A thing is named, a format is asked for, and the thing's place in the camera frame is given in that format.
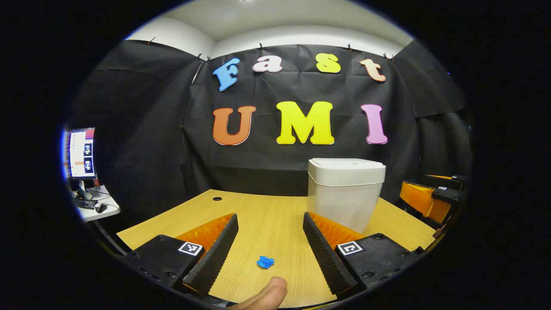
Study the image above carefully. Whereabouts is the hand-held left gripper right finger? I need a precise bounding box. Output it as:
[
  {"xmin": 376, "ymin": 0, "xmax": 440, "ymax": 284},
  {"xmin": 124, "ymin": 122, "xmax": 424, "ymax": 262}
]
[{"xmin": 303, "ymin": 211, "xmax": 424, "ymax": 295}]

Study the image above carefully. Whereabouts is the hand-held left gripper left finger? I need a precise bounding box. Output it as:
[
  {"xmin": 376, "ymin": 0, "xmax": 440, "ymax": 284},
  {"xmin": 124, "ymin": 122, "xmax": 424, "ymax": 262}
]
[{"xmin": 123, "ymin": 213, "xmax": 239, "ymax": 298}]

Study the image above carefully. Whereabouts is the white desktop garbage bin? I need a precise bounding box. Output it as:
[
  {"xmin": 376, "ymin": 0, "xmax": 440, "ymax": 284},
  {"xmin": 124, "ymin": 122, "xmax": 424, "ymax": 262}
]
[{"xmin": 307, "ymin": 158, "xmax": 387, "ymax": 235}]

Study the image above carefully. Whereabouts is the wooden desktop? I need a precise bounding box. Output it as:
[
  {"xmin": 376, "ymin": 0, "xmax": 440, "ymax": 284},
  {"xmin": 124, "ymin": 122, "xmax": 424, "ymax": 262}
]
[{"xmin": 116, "ymin": 189, "xmax": 437, "ymax": 308}]

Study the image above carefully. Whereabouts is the black backdrop cloth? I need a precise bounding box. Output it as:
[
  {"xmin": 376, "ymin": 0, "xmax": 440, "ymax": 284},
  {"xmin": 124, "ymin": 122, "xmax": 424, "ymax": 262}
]
[{"xmin": 69, "ymin": 40, "xmax": 472, "ymax": 224}]

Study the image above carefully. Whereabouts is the white side table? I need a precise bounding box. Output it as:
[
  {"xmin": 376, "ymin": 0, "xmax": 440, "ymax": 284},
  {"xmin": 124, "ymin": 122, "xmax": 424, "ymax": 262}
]
[{"xmin": 72, "ymin": 185, "xmax": 121, "ymax": 222}]

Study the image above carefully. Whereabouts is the computer monitor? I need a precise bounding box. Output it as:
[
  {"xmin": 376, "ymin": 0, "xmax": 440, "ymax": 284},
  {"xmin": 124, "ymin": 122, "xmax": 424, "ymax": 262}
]
[{"xmin": 64, "ymin": 127, "xmax": 96, "ymax": 180}]

